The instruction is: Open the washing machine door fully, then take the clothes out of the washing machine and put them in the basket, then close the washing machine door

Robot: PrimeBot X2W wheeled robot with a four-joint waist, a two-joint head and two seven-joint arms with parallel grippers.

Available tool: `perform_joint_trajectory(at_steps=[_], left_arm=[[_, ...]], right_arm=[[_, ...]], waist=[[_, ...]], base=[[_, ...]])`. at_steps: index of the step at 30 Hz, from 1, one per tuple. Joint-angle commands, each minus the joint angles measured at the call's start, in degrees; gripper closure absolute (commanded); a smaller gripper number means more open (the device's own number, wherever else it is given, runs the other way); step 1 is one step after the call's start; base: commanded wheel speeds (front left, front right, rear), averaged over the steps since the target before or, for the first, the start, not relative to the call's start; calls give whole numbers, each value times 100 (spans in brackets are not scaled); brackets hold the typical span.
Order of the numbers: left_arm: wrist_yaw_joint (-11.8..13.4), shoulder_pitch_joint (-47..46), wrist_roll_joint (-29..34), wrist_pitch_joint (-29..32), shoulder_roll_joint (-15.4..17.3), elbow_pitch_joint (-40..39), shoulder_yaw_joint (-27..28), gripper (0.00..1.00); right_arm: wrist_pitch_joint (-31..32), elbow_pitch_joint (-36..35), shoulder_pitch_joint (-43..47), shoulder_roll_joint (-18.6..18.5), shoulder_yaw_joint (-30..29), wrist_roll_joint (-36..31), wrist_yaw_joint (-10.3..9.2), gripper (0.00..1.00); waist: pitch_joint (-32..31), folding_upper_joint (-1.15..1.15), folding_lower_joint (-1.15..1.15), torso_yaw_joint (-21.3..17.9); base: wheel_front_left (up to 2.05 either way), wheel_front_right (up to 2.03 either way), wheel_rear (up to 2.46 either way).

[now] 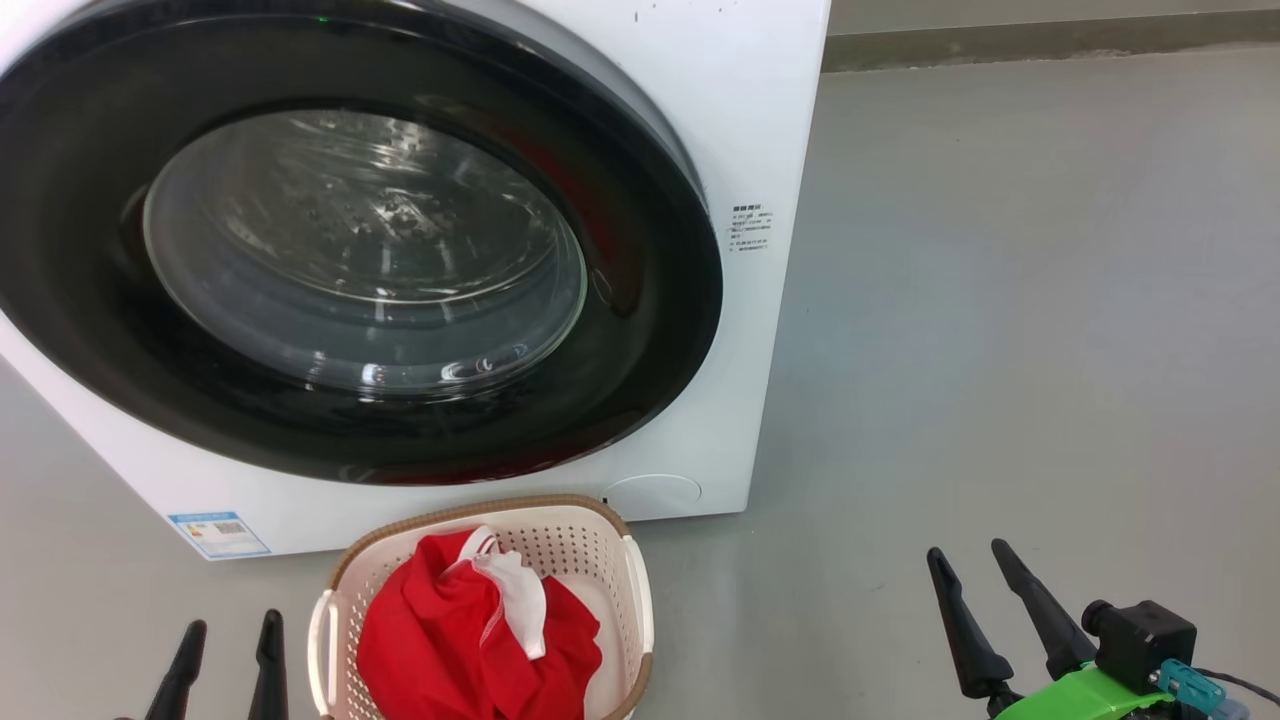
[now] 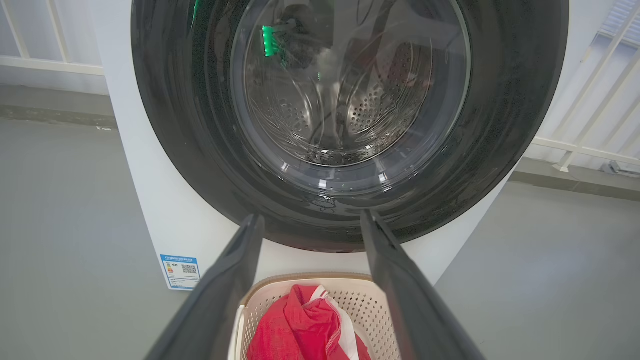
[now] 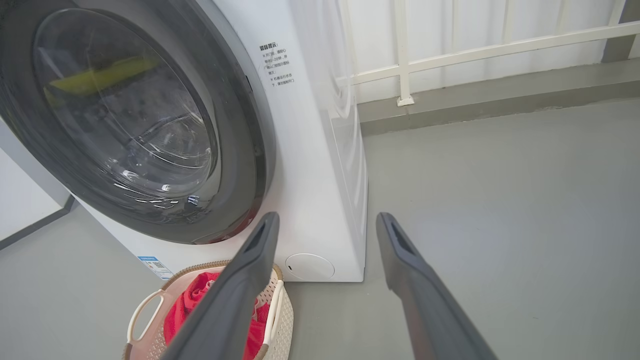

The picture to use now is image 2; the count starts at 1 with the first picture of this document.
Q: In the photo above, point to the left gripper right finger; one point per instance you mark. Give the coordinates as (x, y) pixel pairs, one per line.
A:
(410, 305)

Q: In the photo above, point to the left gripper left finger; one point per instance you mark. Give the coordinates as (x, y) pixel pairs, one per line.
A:
(220, 300)

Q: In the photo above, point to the red basketball jersey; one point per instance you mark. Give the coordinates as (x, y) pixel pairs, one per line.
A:
(300, 325)

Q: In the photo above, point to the dark round glass washer door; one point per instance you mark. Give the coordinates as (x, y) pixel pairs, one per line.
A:
(190, 125)

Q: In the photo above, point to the cream perforated laundry basket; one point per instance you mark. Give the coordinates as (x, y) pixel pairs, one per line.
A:
(370, 305)

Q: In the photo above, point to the white front-load washing machine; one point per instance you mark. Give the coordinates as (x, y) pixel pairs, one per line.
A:
(150, 175)

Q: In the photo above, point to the white metal railing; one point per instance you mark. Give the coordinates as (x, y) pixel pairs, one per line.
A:
(50, 65)
(580, 149)

